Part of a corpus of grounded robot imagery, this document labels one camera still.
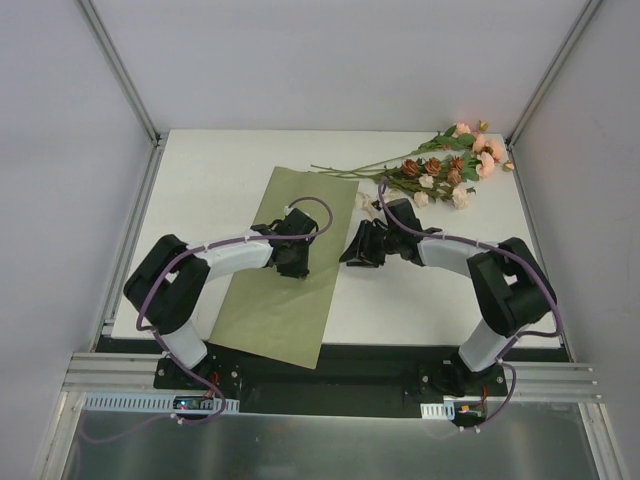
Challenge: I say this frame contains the green and orange wrapping paper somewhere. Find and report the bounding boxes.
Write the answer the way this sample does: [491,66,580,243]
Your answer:
[209,167,358,369]

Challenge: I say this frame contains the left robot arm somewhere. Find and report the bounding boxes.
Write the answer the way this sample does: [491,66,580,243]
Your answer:
[123,208,319,389]

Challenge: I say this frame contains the pink rose flower branch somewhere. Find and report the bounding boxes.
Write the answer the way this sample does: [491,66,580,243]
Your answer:
[311,121,513,179]

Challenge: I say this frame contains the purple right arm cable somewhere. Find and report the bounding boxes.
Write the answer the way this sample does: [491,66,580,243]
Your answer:
[377,177,566,434]

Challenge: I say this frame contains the right white cable duct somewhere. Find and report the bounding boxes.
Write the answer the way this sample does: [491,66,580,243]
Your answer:
[419,400,487,421]

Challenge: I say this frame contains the brown rose flower branch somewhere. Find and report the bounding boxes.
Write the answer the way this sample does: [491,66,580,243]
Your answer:
[367,153,480,197]

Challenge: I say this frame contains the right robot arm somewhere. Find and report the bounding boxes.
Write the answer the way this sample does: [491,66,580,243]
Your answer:
[339,199,557,397]

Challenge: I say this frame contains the left aluminium frame post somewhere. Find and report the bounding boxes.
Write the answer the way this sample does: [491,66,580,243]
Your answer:
[74,0,167,149]

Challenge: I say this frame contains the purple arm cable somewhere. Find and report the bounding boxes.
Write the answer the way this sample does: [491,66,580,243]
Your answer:
[134,195,334,428]
[377,177,566,434]

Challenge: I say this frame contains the cream ribbon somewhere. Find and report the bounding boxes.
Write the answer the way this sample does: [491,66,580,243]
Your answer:
[354,189,404,215]

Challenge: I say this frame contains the cream rose flower branch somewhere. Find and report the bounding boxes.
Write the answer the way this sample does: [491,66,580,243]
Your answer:
[387,174,476,210]

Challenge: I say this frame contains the white cable duct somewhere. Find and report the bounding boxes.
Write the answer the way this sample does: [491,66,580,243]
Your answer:
[419,400,487,421]
[84,392,240,415]

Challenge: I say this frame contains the right aluminium frame post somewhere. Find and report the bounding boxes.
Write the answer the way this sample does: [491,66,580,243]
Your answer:
[505,0,605,151]

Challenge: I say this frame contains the aluminium front rail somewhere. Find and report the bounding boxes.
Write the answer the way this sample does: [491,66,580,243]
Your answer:
[62,352,604,403]

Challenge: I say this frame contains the left white cable duct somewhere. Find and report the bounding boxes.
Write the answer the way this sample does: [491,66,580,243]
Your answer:
[84,392,240,415]

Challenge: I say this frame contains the aluminium frame post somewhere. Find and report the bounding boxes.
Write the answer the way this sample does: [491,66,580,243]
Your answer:
[74,0,167,149]
[505,0,605,151]

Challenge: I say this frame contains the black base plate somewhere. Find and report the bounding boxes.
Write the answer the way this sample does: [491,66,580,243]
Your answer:
[153,344,507,418]

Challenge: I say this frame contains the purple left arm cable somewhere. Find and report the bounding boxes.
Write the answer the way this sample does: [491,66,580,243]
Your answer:
[134,195,334,428]

